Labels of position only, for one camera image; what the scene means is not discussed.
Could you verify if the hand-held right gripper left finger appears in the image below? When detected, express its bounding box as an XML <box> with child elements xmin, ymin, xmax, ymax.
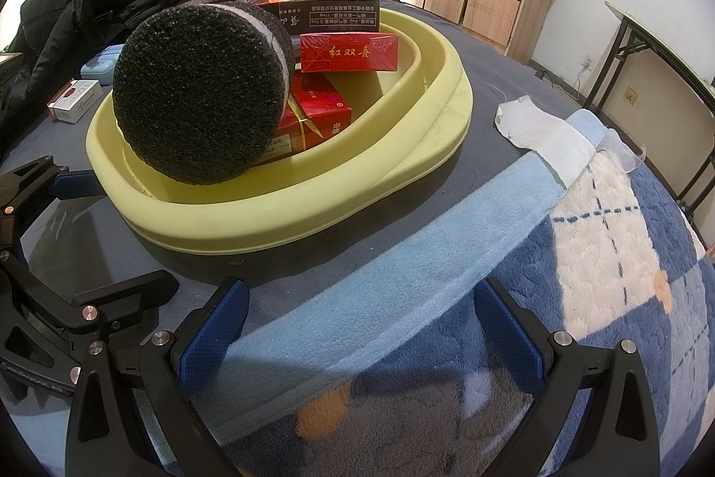
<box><xmin>64</xmin><ymin>277</ymin><xmax>250</xmax><ymax>477</ymax></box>

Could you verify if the yellow plastic basin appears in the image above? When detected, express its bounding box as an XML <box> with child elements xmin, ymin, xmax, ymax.
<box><xmin>85</xmin><ymin>4</ymin><xmax>475</xmax><ymax>255</ymax></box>

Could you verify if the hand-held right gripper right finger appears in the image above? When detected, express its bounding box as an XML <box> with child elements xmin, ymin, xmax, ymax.
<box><xmin>474</xmin><ymin>279</ymin><xmax>663</xmax><ymax>477</ymax></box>

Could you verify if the black folding table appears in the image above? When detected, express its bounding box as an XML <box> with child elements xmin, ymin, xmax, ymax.
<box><xmin>584</xmin><ymin>1</ymin><xmax>715</xmax><ymax>232</ymax></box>

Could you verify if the clear plastic piece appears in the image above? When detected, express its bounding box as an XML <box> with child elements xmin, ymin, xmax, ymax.
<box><xmin>595</xmin><ymin>129</ymin><xmax>649</xmax><ymax>173</ymax></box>

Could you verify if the blue and white plaid blanket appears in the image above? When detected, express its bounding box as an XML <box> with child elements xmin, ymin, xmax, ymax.
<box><xmin>212</xmin><ymin>111</ymin><xmax>715</xmax><ymax>477</ymax></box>

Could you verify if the small light blue box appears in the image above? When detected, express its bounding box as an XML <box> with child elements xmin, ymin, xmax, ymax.
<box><xmin>81</xmin><ymin>44</ymin><xmax>125</xmax><ymax>81</ymax></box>

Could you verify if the black foam roller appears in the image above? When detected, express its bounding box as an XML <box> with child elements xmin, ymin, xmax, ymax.
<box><xmin>112</xmin><ymin>0</ymin><xmax>297</xmax><ymax>186</ymax></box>

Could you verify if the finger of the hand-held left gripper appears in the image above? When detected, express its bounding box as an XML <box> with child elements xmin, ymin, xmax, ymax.
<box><xmin>0</xmin><ymin>253</ymin><xmax>180</xmax><ymax>344</ymax></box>
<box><xmin>0</xmin><ymin>156</ymin><xmax>109</xmax><ymax>254</ymax></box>

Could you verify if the black cigarette carton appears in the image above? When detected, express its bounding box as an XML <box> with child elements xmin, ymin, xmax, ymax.
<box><xmin>261</xmin><ymin>0</ymin><xmax>382</xmax><ymax>34</ymax></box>

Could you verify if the white cigarette pack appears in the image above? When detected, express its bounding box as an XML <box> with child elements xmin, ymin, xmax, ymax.
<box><xmin>47</xmin><ymin>79</ymin><xmax>103</xmax><ymax>123</ymax></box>

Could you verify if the white cloth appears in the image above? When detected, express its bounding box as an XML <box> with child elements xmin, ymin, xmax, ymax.
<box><xmin>492</xmin><ymin>95</ymin><xmax>598</xmax><ymax>187</ymax></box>

